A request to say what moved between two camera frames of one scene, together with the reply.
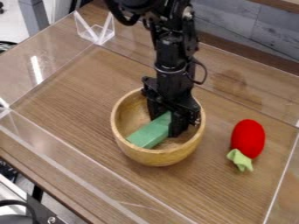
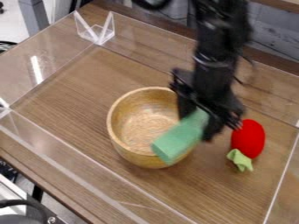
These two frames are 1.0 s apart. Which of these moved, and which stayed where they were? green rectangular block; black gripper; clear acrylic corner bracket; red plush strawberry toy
Moved: black gripper; green rectangular block
Stayed: clear acrylic corner bracket; red plush strawberry toy
